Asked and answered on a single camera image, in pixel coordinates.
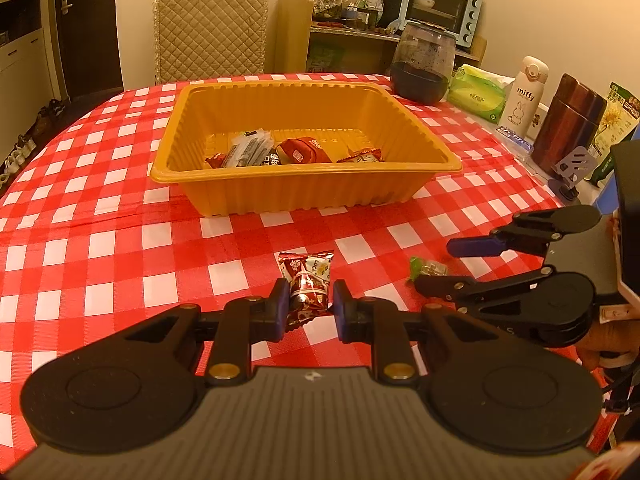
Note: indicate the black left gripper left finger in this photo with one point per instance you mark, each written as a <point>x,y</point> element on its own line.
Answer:
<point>137,386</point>

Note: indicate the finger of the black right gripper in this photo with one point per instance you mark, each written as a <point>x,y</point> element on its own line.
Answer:
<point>546,307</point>
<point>530,232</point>

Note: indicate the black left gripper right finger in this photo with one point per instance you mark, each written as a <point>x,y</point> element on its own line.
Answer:
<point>487,387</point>

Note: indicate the green candy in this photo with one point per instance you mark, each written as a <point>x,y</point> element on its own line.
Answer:
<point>420,266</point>

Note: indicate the gold candy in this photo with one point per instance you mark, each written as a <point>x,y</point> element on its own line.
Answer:
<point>364,155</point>

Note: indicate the red brown snack packet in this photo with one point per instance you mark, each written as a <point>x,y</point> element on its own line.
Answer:
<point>309,277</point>

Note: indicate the large red snack packet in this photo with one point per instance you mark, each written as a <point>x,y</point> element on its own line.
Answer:
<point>304,150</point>

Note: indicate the clear pastry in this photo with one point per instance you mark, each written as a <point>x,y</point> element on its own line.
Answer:
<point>249,149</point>

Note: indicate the small red candy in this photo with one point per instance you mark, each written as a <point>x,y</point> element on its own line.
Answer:
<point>217,161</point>

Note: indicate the dark sausage snack packet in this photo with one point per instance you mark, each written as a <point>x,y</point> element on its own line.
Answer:
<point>272,158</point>

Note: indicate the right hand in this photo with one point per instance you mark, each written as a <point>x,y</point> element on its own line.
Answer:
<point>618,337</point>

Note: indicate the blue thermos jug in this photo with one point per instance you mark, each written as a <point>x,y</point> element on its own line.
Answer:
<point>607,200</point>

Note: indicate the grey phone stand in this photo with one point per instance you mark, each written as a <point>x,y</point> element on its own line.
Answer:
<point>572,169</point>

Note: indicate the blue tissue packet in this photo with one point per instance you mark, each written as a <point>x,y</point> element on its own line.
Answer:
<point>514,138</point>

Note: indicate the white miffy bottle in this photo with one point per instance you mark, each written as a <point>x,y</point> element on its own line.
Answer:
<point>524,97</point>

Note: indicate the brown thermos flask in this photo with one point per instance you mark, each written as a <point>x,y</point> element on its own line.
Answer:
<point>572,120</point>

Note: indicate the sunflower print package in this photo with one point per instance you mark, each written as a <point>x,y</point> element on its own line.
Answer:
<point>618,122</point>

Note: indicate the green wet wipes pack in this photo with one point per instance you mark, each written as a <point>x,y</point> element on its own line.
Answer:
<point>479,92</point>

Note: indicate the red white checkered tablecloth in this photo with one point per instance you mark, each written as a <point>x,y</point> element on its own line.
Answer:
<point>91,245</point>

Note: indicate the dark glass jar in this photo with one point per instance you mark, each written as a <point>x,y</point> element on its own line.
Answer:
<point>423,63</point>

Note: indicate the light blue toaster oven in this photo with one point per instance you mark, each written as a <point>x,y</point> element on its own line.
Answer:
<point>459,17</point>

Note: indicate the orange plastic tray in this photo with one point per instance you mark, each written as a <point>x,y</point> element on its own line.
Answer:
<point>343,117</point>

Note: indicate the wooden shelf unit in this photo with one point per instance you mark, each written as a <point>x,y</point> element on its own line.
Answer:
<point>301,45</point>

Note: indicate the white cabinet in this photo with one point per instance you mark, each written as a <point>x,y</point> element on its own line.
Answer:
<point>29,67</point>

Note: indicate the beige quilted chair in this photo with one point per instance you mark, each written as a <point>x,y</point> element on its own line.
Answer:
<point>202,39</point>

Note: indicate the dark door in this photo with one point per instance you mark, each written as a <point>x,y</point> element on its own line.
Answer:
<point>87,36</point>

